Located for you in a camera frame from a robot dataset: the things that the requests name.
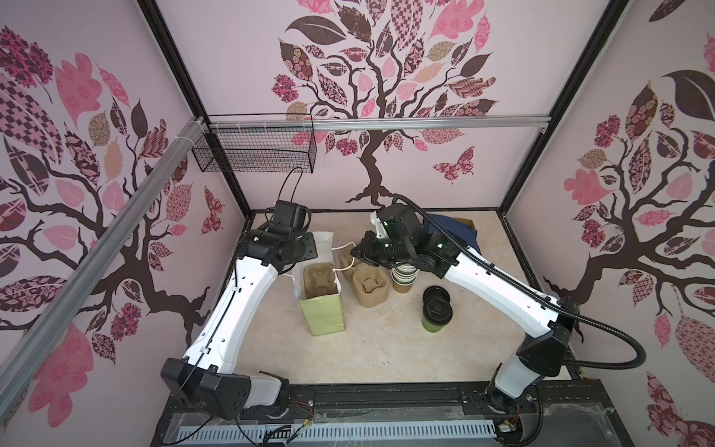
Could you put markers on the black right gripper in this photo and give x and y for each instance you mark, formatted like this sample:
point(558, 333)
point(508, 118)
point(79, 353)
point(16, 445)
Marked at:
point(369, 251)

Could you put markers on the white green paper cup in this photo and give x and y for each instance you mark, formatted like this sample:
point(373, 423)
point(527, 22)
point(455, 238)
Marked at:
point(434, 326)

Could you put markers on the black cup lid stack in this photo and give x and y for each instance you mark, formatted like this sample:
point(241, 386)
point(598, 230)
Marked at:
point(436, 293)

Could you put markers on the single cardboard cup carrier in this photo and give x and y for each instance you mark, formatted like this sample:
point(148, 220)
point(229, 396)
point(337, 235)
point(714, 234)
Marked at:
point(319, 280)

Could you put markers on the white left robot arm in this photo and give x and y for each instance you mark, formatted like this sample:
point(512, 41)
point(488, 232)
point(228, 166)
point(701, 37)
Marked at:
point(205, 377)

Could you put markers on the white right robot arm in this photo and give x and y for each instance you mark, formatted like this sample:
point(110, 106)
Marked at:
point(405, 235)

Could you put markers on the stacked paper cups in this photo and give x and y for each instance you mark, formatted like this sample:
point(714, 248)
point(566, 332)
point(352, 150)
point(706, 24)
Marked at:
point(404, 277)

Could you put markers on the blue napkin stack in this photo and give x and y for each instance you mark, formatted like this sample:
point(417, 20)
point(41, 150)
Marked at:
point(461, 230)

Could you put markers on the brown cardboard napkin box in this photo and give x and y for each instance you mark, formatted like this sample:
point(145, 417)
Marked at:
point(462, 223)

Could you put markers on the black wire basket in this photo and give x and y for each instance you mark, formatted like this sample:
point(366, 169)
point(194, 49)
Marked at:
point(259, 143)

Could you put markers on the aluminium rail back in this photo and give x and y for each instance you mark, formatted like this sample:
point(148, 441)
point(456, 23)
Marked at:
point(380, 123)

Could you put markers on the aluminium rail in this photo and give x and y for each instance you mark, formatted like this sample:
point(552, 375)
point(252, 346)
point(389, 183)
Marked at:
point(380, 123)
point(20, 367)

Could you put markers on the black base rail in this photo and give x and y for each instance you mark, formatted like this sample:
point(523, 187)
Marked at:
point(556, 413)

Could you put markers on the white slotted cable duct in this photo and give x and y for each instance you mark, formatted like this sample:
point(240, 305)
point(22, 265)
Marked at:
point(333, 433)

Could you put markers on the aluminium rail left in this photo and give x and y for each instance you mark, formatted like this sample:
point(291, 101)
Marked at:
point(20, 367)

